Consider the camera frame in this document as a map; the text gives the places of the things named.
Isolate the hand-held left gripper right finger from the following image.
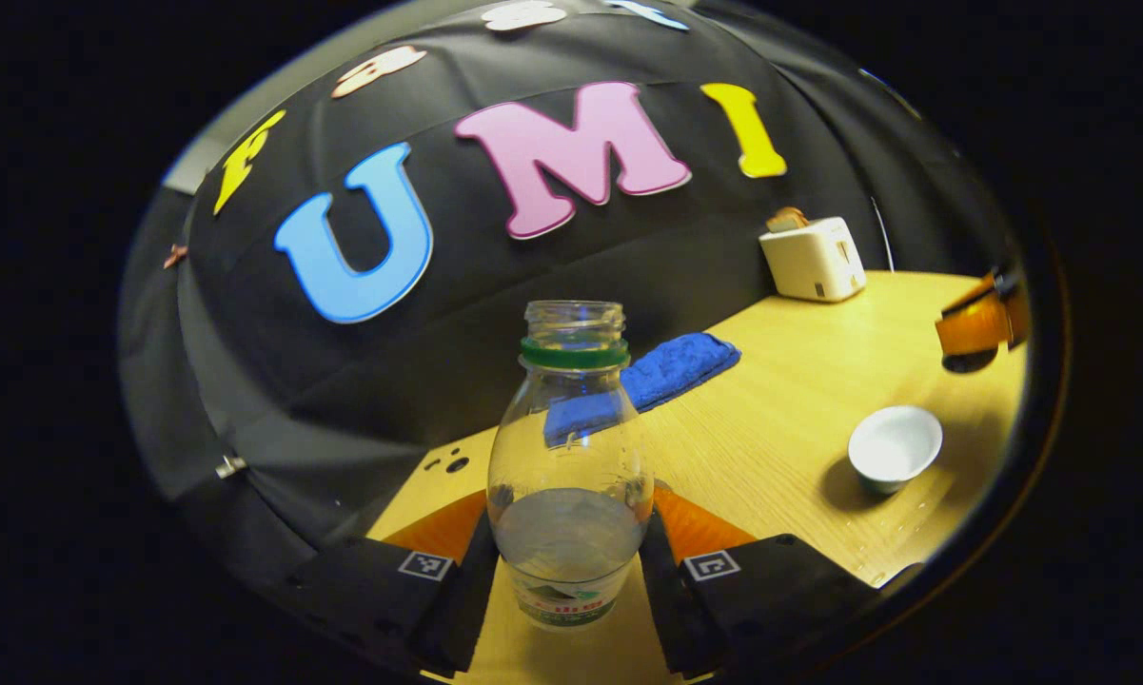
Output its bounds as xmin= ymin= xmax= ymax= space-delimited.
xmin=638 ymin=483 xmax=884 ymax=678

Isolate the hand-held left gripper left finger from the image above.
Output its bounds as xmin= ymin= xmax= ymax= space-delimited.
xmin=284 ymin=489 xmax=503 ymax=680

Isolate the clear plastic water bottle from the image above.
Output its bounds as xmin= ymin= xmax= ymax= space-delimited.
xmin=486 ymin=300 xmax=655 ymax=631

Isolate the white teacup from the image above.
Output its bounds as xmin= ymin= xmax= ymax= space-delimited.
xmin=848 ymin=405 xmax=944 ymax=496

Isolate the white toaster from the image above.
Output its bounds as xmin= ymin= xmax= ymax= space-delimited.
xmin=759 ymin=217 xmax=868 ymax=303

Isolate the blue folded towel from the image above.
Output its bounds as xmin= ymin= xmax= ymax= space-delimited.
xmin=621 ymin=332 xmax=742 ymax=413

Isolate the white toaster cable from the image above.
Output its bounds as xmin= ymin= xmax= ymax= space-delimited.
xmin=870 ymin=196 xmax=897 ymax=273

